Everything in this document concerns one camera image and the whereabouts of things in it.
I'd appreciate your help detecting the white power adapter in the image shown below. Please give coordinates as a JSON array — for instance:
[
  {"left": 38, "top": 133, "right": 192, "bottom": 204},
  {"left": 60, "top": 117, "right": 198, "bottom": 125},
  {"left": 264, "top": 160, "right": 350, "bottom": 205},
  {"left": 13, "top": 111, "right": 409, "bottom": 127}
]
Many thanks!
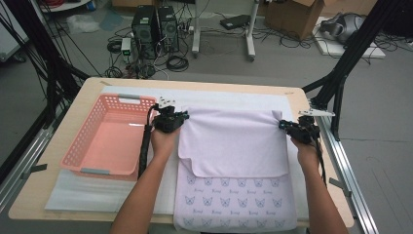
[{"left": 120, "top": 37, "right": 132, "bottom": 57}]

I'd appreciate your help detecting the aluminium rail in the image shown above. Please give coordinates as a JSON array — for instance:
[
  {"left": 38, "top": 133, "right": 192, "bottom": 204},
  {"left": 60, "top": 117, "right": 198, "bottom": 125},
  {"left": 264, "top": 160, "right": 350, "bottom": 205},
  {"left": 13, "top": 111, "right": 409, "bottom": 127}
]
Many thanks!
[
  {"left": 310, "top": 100, "right": 381, "bottom": 234},
  {"left": 0, "top": 125, "right": 55, "bottom": 213}
]

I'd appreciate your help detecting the grey headset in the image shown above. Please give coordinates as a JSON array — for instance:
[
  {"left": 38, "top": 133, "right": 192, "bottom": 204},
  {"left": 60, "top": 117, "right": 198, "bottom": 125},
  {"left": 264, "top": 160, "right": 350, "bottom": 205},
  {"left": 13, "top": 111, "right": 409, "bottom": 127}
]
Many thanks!
[{"left": 319, "top": 12, "right": 366, "bottom": 45}]

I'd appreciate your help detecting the pink plastic basket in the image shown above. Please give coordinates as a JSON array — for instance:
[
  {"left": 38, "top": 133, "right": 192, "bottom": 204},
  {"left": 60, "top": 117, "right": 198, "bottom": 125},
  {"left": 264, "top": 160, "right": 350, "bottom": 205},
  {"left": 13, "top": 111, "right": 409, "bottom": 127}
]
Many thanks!
[{"left": 59, "top": 93, "right": 159, "bottom": 182}]

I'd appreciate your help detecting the large cardboard box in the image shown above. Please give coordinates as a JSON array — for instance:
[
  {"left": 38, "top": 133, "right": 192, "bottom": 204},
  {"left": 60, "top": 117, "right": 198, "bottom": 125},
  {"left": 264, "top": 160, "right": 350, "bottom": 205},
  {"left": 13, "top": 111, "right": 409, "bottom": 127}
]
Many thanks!
[{"left": 319, "top": 0, "right": 379, "bottom": 17}]

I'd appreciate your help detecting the black frame with cables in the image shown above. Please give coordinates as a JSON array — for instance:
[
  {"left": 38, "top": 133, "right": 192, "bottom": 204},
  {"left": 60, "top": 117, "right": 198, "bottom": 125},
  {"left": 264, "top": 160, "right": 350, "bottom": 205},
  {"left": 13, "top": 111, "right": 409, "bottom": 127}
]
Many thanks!
[{"left": 0, "top": 0, "right": 91, "bottom": 130}]

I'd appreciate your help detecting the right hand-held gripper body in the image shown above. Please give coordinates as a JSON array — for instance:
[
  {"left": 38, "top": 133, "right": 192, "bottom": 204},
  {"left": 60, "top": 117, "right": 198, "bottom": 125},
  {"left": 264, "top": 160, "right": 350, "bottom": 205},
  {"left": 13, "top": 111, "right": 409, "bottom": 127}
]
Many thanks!
[{"left": 288, "top": 109, "right": 335, "bottom": 145}]

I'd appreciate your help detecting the white metal stand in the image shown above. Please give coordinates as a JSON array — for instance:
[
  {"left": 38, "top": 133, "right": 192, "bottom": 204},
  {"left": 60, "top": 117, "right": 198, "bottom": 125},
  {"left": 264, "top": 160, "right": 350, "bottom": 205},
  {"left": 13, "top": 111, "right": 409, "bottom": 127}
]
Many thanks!
[{"left": 191, "top": 0, "right": 261, "bottom": 62}]

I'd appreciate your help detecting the grey metal bracket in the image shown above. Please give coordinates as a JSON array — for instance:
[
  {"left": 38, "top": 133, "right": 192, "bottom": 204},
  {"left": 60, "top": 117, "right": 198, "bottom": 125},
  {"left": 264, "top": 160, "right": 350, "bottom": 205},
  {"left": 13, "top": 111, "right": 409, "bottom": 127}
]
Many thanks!
[
  {"left": 328, "top": 176, "right": 354, "bottom": 198},
  {"left": 20, "top": 163, "right": 49, "bottom": 180}
]

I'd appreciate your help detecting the white foam board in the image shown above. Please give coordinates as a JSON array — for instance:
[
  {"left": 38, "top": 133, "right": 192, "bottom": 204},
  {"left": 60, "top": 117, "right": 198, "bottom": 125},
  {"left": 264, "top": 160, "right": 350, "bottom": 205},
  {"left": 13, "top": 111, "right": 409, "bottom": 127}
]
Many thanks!
[{"left": 313, "top": 16, "right": 388, "bottom": 59}]

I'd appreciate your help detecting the wide black computer tower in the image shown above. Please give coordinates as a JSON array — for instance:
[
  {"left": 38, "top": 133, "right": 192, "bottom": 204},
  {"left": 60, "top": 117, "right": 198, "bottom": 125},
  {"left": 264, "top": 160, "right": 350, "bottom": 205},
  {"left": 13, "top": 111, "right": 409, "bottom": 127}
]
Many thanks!
[{"left": 131, "top": 5, "right": 160, "bottom": 60}]

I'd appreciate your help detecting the clear plastic bag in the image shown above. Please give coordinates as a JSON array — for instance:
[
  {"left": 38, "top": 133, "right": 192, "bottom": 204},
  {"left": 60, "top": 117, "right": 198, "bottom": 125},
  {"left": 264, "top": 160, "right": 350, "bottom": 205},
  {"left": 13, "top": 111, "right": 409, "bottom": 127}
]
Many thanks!
[{"left": 66, "top": 13, "right": 100, "bottom": 35}]

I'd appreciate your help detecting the white cabinet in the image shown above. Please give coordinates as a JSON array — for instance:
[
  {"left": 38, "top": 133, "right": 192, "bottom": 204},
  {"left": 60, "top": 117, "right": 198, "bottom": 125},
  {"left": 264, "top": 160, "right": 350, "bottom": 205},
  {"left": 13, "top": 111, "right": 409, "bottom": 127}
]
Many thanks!
[{"left": 0, "top": 6, "right": 30, "bottom": 62}]

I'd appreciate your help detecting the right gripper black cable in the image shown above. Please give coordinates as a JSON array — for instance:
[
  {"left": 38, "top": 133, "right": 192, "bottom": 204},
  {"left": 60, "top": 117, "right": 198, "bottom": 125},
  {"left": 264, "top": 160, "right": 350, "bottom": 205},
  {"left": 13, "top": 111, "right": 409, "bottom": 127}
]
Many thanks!
[{"left": 311, "top": 135, "right": 327, "bottom": 188}]

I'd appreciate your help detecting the person's left hand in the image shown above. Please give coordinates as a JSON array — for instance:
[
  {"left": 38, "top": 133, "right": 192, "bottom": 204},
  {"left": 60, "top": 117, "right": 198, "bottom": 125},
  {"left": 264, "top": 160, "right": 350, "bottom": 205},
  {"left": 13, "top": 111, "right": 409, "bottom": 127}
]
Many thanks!
[{"left": 149, "top": 125, "right": 181, "bottom": 160}]

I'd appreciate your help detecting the narrow black computer tower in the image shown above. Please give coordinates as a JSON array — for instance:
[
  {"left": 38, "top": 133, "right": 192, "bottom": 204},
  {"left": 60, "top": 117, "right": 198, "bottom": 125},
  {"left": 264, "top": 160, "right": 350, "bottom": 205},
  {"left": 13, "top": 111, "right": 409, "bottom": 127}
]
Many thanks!
[{"left": 157, "top": 5, "right": 180, "bottom": 54}]

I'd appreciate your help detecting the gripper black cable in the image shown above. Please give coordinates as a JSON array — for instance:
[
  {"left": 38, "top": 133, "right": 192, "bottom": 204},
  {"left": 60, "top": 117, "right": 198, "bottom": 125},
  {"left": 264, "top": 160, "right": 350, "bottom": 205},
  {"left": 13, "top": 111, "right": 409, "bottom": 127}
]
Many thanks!
[
  {"left": 137, "top": 105, "right": 160, "bottom": 179},
  {"left": 311, "top": 135, "right": 327, "bottom": 188}
]

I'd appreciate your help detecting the white foam mat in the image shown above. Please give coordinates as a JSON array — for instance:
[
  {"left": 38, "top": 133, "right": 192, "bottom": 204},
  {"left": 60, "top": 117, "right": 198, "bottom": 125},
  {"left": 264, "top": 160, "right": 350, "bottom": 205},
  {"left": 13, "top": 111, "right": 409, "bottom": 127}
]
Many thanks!
[{"left": 44, "top": 85, "right": 323, "bottom": 220}]

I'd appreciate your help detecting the person's right hand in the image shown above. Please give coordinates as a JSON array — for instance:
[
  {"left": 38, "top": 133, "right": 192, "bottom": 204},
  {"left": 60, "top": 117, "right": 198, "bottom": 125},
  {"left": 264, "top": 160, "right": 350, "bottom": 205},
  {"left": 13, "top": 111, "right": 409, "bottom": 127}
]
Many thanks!
[{"left": 290, "top": 136, "right": 320, "bottom": 170}]

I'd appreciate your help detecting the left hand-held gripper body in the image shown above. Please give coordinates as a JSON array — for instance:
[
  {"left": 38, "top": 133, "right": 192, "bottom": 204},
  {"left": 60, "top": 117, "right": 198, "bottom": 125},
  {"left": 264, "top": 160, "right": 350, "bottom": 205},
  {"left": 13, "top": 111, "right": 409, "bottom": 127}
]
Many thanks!
[{"left": 151, "top": 96, "right": 183, "bottom": 134}]

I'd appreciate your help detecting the open cardboard box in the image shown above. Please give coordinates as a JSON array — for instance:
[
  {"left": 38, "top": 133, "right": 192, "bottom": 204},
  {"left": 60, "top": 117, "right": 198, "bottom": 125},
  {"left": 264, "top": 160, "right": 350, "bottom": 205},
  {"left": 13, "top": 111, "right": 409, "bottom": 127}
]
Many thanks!
[{"left": 263, "top": 0, "right": 325, "bottom": 41}]

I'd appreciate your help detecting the coiled black cable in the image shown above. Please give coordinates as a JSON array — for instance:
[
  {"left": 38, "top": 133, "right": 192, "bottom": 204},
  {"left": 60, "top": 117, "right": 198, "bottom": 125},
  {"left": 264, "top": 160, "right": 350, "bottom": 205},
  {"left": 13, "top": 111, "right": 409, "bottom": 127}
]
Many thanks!
[{"left": 166, "top": 55, "right": 190, "bottom": 73}]

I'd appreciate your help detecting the black metal frame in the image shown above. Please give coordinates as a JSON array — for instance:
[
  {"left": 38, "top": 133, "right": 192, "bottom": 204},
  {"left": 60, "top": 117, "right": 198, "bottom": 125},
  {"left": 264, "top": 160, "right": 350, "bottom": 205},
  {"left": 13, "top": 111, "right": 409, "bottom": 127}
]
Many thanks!
[{"left": 301, "top": 0, "right": 413, "bottom": 142}]

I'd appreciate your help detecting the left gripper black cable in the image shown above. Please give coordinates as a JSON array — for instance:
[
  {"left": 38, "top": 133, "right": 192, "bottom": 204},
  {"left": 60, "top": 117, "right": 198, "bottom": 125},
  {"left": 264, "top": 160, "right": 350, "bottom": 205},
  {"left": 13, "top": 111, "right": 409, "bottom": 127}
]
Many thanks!
[{"left": 137, "top": 105, "right": 160, "bottom": 179}]

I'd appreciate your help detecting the white printed towel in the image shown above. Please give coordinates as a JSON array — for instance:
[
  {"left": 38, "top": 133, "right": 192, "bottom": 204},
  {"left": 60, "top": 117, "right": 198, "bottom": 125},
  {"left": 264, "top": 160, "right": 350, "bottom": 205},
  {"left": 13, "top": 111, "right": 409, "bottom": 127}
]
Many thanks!
[{"left": 172, "top": 105, "right": 299, "bottom": 233}]

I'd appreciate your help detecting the black flat device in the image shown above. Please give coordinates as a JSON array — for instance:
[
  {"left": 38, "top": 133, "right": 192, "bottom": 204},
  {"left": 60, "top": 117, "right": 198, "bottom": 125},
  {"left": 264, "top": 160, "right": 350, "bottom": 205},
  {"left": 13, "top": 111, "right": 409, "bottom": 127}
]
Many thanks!
[{"left": 219, "top": 14, "right": 252, "bottom": 31}]

